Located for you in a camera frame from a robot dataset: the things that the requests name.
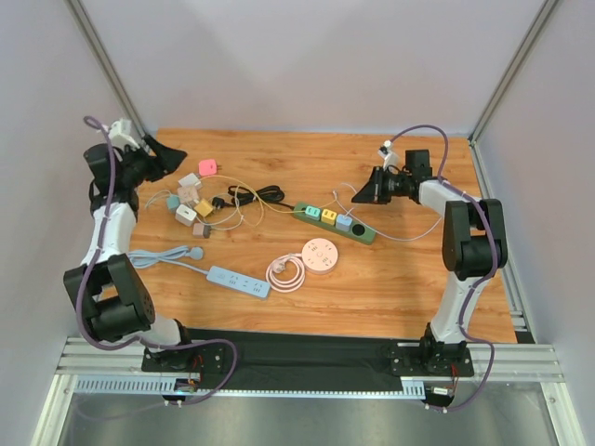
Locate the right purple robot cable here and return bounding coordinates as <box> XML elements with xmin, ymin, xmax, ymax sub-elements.
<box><xmin>390</xmin><ymin>124</ymin><xmax>496</xmax><ymax>414</ymax></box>

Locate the beige patterned cube charger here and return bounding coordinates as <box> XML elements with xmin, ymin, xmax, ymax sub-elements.
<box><xmin>177</xmin><ymin>186</ymin><xmax>200</xmax><ymax>207</ymax></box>

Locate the orange charger plug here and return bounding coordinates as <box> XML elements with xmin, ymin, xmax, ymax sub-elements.
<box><xmin>194</xmin><ymin>199</ymin><xmax>214</xmax><ymax>217</ymax></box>

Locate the light blue power strip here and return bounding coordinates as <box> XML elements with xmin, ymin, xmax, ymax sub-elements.
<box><xmin>128</xmin><ymin>245</ymin><xmax>271</xmax><ymax>300</ymax></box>

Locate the green power strip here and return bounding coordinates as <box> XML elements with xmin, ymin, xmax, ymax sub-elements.
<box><xmin>293</xmin><ymin>202</ymin><xmax>376</xmax><ymax>245</ymax></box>

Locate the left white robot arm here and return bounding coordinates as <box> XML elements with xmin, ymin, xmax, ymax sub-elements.
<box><xmin>63</xmin><ymin>135</ymin><xmax>191</xmax><ymax>351</ymax></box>

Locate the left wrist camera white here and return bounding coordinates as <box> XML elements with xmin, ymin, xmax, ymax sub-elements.
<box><xmin>105</xmin><ymin>118</ymin><xmax>139</xmax><ymax>151</ymax></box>

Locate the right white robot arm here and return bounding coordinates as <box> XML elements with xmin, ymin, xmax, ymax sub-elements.
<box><xmin>351</xmin><ymin>142</ymin><xmax>508</xmax><ymax>361</ymax></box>

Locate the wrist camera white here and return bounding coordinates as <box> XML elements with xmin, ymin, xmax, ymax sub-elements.
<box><xmin>377</xmin><ymin>139</ymin><xmax>399</xmax><ymax>170</ymax></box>
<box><xmin>105</xmin><ymin>118</ymin><xmax>139</xmax><ymax>151</ymax></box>

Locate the white charger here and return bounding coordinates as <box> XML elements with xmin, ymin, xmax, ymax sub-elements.
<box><xmin>175</xmin><ymin>204</ymin><xmax>197</xmax><ymax>227</ymax></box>

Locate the yellow charger plug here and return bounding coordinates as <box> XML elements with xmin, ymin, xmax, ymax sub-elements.
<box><xmin>321</xmin><ymin>208</ymin><xmax>337</xmax><ymax>226</ymax></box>

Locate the black power cord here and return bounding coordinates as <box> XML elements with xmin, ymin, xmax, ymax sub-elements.
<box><xmin>212</xmin><ymin>183</ymin><xmax>295</xmax><ymax>211</ymax></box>

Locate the grey slotted cable duct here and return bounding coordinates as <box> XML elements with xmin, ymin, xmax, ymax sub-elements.
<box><xmin>73</xmin><ymin>375</ymin><xmax>455</xmax><ymax>400</ymax></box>

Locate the brown pink charger plug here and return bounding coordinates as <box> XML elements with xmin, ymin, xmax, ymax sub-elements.
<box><xmin>192</xmin><ymin>222</ymin><xmax>212</xmax><ymax>239</ymax></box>

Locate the pink round power strip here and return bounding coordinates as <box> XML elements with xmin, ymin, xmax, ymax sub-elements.
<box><xmin>265</xmin><ymin>238</ymin><xmax>339</xmax><ymax>294</ymax></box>

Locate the black base mat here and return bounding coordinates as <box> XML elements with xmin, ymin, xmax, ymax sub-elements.
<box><xmin>141</xmin><ymin>329</ymin><xmax>474</xmax><ymax>389</ymax></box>

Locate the blue charger plug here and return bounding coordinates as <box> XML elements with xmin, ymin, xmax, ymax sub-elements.
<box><xmin>335</xmin><ymin>214</ymin><xmax>352</xmax><ymax>232</ymax></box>

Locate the teal charger plug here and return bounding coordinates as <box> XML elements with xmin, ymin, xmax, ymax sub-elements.
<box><xmin>304</xmin><ymin>205</ymin><xmax>322</xmax><ymax>221</ymax></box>

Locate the yellow usb cable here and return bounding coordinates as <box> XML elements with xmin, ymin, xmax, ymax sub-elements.
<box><xmin>208</xmin><ymin>183</ymin><xmax>308</xmax><ymax>227</ymax></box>

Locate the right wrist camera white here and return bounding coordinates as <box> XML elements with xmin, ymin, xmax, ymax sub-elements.
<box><xmin>377</xmin><ymin>139</ymin><xmax>399</xmax><ymax>170</ymax></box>

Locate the light blue small charger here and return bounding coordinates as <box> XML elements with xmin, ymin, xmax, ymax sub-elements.
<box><xmin>166</xmin><ymin>195</ymin><xmax>180</xmax><ymax>212</ymax></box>

